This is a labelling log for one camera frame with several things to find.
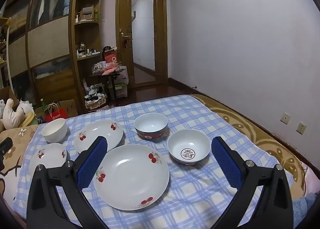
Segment yellow green bag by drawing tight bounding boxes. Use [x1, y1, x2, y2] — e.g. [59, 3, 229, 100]
[25, 112, 38, 126]

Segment gold patterned blanket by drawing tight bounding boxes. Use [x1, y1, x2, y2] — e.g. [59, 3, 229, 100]
[190, 94, 308, 199]

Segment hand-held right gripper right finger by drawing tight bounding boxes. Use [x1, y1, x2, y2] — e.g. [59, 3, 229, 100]
[211, 136, 293, 229]

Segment pink bed sheet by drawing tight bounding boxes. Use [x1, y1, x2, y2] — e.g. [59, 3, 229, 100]
[304, 166, 318, 196]

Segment pink papers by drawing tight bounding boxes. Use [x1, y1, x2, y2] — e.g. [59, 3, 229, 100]
[101, 65, 118, 75]

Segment medium cherry print plate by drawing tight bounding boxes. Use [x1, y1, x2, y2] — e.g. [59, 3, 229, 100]
[74, 120, 124, 154]

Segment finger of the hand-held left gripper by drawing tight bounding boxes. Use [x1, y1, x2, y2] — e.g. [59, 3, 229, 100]
[0, 138, 13, 156]

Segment wooden door with glass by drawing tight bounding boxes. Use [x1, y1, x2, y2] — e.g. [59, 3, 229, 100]
[116, 0, 168, 88]

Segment beige cartoon blanket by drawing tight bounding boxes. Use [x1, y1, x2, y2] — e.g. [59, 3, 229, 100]
[0, 125, 40, 194]

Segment small side table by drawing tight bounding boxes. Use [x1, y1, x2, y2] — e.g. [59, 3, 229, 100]
[90, 67, 125, 100]

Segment pink plush toy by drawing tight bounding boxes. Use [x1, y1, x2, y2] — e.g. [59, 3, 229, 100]
[0, 97, 27, 129]

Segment red paper bag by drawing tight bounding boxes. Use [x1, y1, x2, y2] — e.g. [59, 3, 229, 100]
[45, 104, 68, 122]

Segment basket of socks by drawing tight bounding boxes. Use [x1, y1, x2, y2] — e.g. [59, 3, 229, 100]
[84, 85, 108, 109]

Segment blue fluffy towel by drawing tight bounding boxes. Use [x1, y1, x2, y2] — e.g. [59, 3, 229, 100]
[292, 191, 320, 222]

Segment wooden corner shelf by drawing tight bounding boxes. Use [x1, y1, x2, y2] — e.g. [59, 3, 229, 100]
[72, 0, 103, 62]

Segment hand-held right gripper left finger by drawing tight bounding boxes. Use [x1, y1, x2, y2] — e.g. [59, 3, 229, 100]
[26, 136, 110, 229]

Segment red and blue bowl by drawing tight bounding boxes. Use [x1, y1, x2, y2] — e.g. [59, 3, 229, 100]
[134, 112, 169, 142]

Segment blue plaid cloth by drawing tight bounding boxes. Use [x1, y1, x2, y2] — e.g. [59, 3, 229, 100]
[12, 95, 295, 229]

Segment large cardboard box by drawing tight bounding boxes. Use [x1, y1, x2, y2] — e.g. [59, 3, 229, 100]
[0, 86, 19, 109]

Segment large cherry print plate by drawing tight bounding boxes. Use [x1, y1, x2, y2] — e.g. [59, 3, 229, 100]
[93, 144, 170, 211]

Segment white storage box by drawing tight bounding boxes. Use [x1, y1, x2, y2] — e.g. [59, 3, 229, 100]
[107, 66, 129, 98]

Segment wooden wardrobe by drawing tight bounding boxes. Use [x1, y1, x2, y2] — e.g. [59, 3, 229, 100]
[0, 0, 83, 117]

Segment white plush toy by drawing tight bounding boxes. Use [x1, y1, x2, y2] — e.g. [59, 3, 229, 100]
[19, 100, 34, 115]

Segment red box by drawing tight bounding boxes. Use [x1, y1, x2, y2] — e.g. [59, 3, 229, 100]
[102, 50, 119, 65]

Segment blue white emblem bowl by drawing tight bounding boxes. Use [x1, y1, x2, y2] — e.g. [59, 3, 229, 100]
[167, 129, 211, 166]

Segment small cherry print plate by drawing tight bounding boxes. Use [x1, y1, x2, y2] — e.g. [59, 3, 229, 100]
[29, 143, 67, 169]

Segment plain white bowl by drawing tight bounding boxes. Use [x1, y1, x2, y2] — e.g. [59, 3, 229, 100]
[41, 118, 67, 143]

